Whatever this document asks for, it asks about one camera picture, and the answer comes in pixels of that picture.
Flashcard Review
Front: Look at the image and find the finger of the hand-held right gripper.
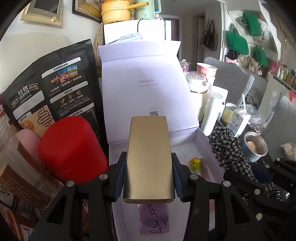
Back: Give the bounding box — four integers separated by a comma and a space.
223, 171, 296, 241
251, 157, 296, 186

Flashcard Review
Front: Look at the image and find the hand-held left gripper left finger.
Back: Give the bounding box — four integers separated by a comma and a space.
35, 152, 127, 241

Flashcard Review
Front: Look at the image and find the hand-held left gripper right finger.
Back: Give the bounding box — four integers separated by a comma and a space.
172, 153, 262, 241

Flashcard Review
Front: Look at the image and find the gold rectangular box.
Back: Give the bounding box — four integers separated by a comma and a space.
122, 116, 176, 204

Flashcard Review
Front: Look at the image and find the black white checkered cloth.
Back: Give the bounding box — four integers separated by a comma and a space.
209, 126, 280, 198

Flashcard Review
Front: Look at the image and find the purple card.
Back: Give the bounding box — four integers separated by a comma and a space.
137, 203, 170, 234

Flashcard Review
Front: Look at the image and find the white gift box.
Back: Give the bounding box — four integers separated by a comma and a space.
97, 40, 228, 241

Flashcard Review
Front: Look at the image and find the metal cup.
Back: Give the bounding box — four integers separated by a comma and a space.
242, 131, 269, 163

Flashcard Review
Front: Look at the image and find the yellow lollipop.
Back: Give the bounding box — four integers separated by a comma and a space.
188, 157, 202, 173

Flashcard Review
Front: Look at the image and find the brown egg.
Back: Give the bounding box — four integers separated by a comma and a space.
246, 140, 260, 151

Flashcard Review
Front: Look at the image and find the floral cushion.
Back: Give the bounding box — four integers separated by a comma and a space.
279, 141, 296, 160

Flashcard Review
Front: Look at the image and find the grey chair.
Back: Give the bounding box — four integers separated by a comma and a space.
261, 95, 296, 160
203, 57, 255, 102

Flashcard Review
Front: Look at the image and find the white milk carton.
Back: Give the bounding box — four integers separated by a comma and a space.
228, 109, 251, 137

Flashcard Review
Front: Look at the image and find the red canister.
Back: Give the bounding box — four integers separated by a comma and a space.
39, 116, 109, 182

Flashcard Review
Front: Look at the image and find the beige tape roll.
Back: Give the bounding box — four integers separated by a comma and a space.
223, 103, 243, 127

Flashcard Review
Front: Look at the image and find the grey cloth pile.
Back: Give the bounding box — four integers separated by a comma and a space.
247, 87, 263, 105

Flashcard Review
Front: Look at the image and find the white cylinder tumbler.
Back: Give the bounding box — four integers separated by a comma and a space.
201, 86, 228, 136

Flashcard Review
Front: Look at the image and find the brown labelled plastic container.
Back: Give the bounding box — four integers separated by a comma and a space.
0, 137, 65, 220

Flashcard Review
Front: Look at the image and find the pink plastic bottle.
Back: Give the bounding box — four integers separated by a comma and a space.
15, 128, 43, 163

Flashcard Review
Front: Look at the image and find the row of shelf bottles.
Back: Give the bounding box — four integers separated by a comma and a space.
266, 62, 296, 88

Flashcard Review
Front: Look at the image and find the green tote bag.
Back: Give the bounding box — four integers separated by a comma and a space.
242, 10, 261, 36
252, 46, 269, 67
225, 31, 250, 55

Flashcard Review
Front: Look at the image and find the pink paper cup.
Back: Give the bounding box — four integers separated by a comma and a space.
196, 62, 218, 80

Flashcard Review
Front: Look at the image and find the glass jar with flowers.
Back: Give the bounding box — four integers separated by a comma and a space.
180, 59, 191, 73

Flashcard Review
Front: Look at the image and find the black oatmeal bag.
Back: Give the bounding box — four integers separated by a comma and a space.
0, 39, 109, 149

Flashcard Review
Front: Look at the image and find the woven straw fan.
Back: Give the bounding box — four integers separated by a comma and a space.
94, 23, 104, 65

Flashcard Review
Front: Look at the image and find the white plastic package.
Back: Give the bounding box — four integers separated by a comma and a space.
107, 32, 144, 44

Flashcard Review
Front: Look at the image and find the black handbag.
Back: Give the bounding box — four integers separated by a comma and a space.
201, 20, 219, 50

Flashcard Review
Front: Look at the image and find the brown door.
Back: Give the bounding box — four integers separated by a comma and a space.
171, 19, 180, 42

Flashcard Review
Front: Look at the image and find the white fridge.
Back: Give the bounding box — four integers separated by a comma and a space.
103, 19, 173, 45

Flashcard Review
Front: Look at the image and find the yellow cooker pot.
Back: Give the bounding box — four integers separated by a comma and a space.
100, 0, 148, 24

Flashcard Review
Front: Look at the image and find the green electric kettle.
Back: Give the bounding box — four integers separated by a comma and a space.
135, 0, 162, 20

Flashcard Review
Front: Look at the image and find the framed picture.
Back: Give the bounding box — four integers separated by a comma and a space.
72, 0, 103, 23

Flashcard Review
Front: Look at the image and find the wall intercom panel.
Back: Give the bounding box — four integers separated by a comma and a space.
20, 0, 65, 29

